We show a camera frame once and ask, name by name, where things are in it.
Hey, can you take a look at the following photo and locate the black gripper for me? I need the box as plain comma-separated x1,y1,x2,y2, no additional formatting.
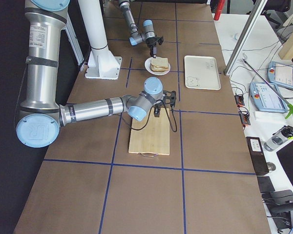
154,90,176,117
146,37,164,58

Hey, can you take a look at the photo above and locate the brown bread slice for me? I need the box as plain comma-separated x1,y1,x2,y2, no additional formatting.
150,58,168,70

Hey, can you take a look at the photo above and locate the white round plate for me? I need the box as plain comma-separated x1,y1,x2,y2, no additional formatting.
145,57,170,76

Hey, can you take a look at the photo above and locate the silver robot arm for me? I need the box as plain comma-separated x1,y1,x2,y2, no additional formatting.
118,0,164,58
15,0,177,148

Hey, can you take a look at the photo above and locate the toast with fried egg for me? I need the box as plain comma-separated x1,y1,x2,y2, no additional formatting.
150,66,170,74

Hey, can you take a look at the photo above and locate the wooden cutting board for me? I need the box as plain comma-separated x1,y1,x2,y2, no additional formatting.
128,108,170,156

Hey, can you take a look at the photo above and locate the cream bear tray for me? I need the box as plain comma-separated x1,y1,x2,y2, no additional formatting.
184,55,221,91

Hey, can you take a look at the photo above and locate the red cylinder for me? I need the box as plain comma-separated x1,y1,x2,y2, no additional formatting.
213,0,226,21

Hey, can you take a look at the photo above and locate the orange black connector block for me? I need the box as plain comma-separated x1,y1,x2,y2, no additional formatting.
234,94,251,128

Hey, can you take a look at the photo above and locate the blue teach pendant near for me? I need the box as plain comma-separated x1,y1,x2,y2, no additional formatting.
250,82,288,113

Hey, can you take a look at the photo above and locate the blue teach pendant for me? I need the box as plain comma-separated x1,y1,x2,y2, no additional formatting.
267,61,293,90
250,82,288,113

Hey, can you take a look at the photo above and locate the black power strip box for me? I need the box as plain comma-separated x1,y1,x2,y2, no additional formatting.
246,136,269,176

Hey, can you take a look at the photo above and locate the blue teach pendant far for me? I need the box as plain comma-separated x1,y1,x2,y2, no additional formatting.
267,61,293,90

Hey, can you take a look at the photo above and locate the clear water bottle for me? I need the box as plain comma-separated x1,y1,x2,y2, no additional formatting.
264,125,293,152

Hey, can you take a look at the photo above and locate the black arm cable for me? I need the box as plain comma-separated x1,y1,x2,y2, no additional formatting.
121,98,178,133

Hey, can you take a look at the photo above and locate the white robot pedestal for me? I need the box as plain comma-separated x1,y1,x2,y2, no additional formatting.
78,0,122,80

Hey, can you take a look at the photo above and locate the aluminium frame post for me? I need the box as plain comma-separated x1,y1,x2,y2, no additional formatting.
224,0,267,76

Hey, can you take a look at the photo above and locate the green handled grabber tool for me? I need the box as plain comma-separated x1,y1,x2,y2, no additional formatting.
242,58,293,119

